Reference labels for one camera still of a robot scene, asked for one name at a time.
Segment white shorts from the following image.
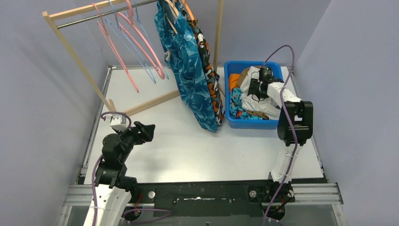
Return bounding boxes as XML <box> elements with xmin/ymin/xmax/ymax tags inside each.
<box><xmin>240</xmin><ymin>66</ymin><xmax>281</xmax><ymax>120</ymax></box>

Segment light blue shark print shorts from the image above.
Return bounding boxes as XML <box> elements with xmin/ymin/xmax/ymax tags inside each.
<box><xmin>229</xmin><ymin>88</ymin><xmax>263</xmax><ymax>120</ymax></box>

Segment thick pink hanger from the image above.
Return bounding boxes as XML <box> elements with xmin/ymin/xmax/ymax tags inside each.
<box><xmin>117</xmin><ymin>0</ymin><xmax>166</xmax><ymax>80</ymax></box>

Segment light blue hanger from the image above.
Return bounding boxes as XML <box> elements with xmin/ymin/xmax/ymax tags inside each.
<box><xmin>104</xmin><ymin>0</ymin><xmax>157</xmax><ymax>85</ymax></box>
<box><xmin>120</xmin><ymin>0</ymin><xmax>169</xmax><ymax>80</ymax></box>

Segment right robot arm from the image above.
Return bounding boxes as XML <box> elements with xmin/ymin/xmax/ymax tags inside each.
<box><xmin>248</xmin><ymin>66</ymin><xmax>313</xmax><ymax>184</ymax></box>

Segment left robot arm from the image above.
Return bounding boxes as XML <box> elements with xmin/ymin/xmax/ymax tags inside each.
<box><xmin>84</xmin><ymin>121</ymin><xmax>156</xmax><ymax>226</ymax></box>

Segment orange camouflage shorts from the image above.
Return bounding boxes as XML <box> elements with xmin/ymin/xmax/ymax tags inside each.
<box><xmin>182</xmin><ymin>10</ymin><xmax>225</xmax><ymax>126</ymax></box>

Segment dark blue leaf print shorts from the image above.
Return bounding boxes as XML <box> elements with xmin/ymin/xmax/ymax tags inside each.
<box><xmin>154</xmin><ymin>0</ymin><xmax>217</xmax><ymax>132</ymax></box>

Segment orange hanger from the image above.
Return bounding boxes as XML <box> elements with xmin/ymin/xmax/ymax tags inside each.
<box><xmin>181</xmin><ymin>0</ymin><xmax>197</xmax><ymax>22</ymax></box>

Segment wooden hanger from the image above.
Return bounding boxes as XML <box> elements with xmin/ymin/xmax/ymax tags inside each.
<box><xmin>160</xmin><ymin>0</ymin><xmax>179</xmax><ymax>34</ymax></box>

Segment blue plastic bin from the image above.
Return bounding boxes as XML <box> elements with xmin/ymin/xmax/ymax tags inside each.
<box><xmin>223</xmin><ymin>60</ymin><xmax>278</xmax><ymax>129</ymax></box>

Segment wooden clothes rack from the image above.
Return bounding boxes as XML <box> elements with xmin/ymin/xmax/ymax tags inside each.
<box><xmin>42</xmin><ymin>0</ymin><xmax>224</xmax><ymax>116</ymax></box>

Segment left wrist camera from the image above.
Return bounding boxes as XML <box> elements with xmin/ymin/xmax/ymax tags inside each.
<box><xmin>110</xmin><ymin>115</ymin><xmax>131</xmax><ymax>131</ymax></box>

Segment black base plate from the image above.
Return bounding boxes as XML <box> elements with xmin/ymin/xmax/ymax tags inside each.
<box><xmin>130</xmin><ymin>180</ymin><xmax>297</xmax><ymax>217</ymax></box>

